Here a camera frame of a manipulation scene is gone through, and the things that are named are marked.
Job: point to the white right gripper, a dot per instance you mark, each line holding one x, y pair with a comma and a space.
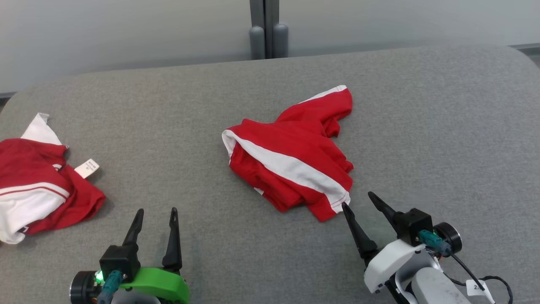
392, 259

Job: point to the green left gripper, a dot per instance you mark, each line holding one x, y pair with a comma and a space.
164, 283

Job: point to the red garment with white stripe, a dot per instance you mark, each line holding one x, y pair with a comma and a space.
295, 143

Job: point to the red and white shirt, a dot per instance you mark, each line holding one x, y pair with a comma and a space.
38, 177

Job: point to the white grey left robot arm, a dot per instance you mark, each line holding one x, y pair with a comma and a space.
135, 298

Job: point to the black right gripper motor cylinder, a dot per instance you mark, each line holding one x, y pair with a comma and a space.
451, 236

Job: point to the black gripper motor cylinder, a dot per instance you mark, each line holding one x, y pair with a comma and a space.
451, 236
82, 287

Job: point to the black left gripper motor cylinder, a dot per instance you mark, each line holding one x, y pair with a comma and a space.
82, 287

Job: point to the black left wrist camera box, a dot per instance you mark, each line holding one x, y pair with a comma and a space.
120, 259

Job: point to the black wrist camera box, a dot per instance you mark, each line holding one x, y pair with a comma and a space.
120, 259
415, 226

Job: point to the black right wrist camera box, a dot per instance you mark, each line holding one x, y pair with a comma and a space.
415, 226

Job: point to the teal right camera connector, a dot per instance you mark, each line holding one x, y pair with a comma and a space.
433, 242

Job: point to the teal camera connector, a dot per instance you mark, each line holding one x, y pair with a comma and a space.
110, 285
433, 242

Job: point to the teal left camera connector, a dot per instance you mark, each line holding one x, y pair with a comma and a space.
110, 285

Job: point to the grey cylindrical post foot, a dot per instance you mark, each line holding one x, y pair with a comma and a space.
256, 42
280, 40

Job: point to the grey vertical partition post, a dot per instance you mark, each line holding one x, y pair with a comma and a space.
264, 17

